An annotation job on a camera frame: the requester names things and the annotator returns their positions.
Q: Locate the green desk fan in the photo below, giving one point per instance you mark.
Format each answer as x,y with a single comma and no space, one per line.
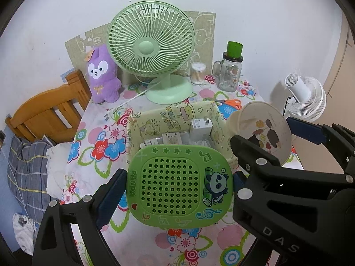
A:
149,47

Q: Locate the blue printed paper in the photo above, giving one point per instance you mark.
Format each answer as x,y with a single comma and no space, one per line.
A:
66,74

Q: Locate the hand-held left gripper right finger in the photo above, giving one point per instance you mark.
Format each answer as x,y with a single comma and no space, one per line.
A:
239,178

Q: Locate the wooden chair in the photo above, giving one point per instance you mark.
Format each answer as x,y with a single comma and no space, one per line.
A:
41,110

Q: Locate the beige door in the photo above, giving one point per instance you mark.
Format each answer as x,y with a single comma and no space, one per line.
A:
344,74

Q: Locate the cotton swab jar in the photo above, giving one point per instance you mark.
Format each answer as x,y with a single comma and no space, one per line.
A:
198,74

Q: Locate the white standing fan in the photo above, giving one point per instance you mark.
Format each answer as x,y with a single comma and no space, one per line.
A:
305,99

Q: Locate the small white cube charger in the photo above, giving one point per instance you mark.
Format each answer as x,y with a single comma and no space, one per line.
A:
151,143

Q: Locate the green panda case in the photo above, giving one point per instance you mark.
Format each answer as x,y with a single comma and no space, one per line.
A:
177,185

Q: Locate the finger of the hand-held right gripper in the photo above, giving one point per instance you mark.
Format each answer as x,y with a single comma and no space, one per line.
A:
255,155
305,130

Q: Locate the cream round printed dish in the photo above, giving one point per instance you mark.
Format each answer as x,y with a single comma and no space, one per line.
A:
271,122

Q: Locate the white charger with prongs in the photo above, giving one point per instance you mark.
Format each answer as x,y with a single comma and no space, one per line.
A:
201,128

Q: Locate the purple plush toy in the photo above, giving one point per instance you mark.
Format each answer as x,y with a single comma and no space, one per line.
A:
104,83

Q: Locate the white printed garment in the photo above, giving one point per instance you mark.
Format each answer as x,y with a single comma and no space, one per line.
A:
23,232

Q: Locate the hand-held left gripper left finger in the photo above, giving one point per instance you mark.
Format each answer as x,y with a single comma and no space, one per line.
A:
111,196

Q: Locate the white cloth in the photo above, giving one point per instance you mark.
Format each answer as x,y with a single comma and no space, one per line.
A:
58,163

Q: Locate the floral tablecloth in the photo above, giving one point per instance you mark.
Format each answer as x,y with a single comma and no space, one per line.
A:
111,144

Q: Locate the yellow printed storage box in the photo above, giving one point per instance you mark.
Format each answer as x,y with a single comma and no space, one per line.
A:
155,122

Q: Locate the glass mug jar green lid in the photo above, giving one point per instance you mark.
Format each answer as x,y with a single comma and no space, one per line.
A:
228,72

